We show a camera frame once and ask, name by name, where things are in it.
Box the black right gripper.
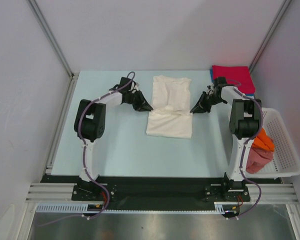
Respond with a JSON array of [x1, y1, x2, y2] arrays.
[[191, 91, 226, 114]]

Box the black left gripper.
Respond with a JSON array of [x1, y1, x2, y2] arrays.
[[124, 90, 153, 112]]

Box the white t shirt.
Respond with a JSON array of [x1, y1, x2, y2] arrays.
[[146, 75, 193, 139]]

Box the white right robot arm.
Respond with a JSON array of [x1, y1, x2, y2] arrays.
[[190, 85, 264, 182]]

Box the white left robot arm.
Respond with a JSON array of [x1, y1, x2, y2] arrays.
[[74, 90, 153, 182]]

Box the folded red t shirt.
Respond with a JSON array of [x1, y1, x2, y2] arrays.
[[210, 65, 256, 96]]

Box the orange t shirt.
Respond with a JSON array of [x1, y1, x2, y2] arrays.
[[252, 128, 275, 152]]

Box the pink t shirt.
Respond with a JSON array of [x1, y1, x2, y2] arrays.
[[246, 148, 274, 174]]

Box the white plastic basket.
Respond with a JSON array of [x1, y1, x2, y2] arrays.
[[246, 107, 300, 179]]

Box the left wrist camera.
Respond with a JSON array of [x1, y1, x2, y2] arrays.
[[109, 77, 139, 94]]

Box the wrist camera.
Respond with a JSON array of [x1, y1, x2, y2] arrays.
[[207, 76, 233, 94], [109, 77, 139, 94]]

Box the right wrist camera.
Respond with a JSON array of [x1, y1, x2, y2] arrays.
[[207, 76, 233, 94]]

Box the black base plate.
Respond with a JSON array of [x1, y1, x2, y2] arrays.
[[41, 174, 282, 210]]

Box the white slotted cable duct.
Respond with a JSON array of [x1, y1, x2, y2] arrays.
[[36, 202, 239, 215]]

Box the aluminium frame post left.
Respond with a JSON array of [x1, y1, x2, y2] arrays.
[[26, 0, 75, 78]]

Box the aluminium frame post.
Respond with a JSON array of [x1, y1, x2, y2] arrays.
[[248, 0, 294, 74], [26, 0, 75, 78]]

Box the aluminium frame post right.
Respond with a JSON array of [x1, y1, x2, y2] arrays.
[[248, 0, 294, 74]]

